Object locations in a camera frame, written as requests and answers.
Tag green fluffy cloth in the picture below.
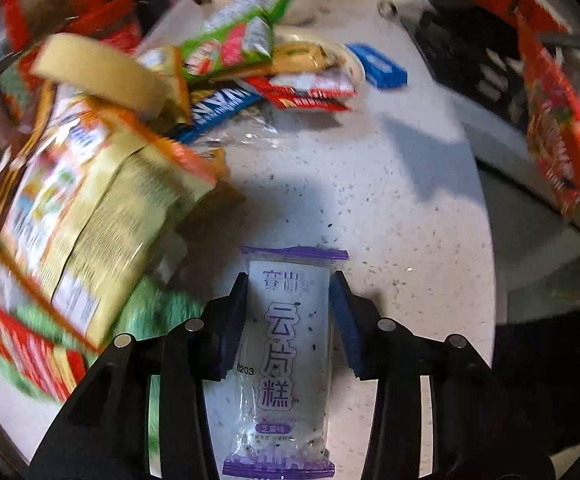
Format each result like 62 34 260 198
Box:
0 275 208 478

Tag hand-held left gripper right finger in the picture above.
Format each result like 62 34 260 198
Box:
329 270 555 480

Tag blue box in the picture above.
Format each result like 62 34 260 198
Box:
345 42 408 90

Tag green snack wrapper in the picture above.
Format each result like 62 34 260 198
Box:
180 0 293 83

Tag red printed bag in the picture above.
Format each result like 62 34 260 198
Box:
517 15 580 218

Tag large yellow orange snack packet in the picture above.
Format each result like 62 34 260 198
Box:
0 95 221 351

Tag red white snack wrapper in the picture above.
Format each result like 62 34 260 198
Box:
242 72 358 112

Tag blue yellow cracker wrapper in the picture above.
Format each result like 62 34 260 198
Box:
170 85 265 143

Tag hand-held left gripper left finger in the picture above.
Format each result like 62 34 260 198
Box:
27 272 251 480

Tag yellow snack wrapper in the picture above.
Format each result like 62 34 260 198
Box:
270 42 343 78

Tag cream plate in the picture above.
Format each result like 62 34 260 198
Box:
275 27 368 86

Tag clear purple snack wrapper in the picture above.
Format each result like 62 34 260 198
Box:
221 245 351 480

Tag red snack packet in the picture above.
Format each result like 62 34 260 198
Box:
0 292 88 403

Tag beige paper cup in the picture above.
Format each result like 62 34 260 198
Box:
30 32 173 118

